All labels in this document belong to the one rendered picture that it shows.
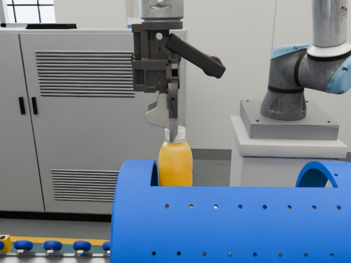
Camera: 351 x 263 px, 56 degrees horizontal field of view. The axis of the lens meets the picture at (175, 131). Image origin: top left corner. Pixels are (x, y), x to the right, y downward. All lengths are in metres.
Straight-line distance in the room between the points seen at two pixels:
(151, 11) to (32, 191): 2.32
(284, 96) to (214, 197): 0.58
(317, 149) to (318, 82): 0.20
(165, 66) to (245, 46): 2.90
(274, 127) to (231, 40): 2.41
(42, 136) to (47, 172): 0.28
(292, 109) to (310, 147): 0.14
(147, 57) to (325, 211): 0.40
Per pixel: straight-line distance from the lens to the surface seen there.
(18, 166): 2.70
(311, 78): 1.04
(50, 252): 0.93
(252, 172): 1.07
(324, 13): 0.97
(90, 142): 2.40
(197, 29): 3.40
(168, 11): 0.56
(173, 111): 0.57
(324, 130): 1.12
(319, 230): 0.63
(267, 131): 1.07
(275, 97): 1.11
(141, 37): 0.58
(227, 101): 3.51
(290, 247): 0.61
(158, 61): 0.56
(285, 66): 1.08
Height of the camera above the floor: 1.51
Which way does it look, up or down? 19 degrees down
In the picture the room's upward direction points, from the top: straight up
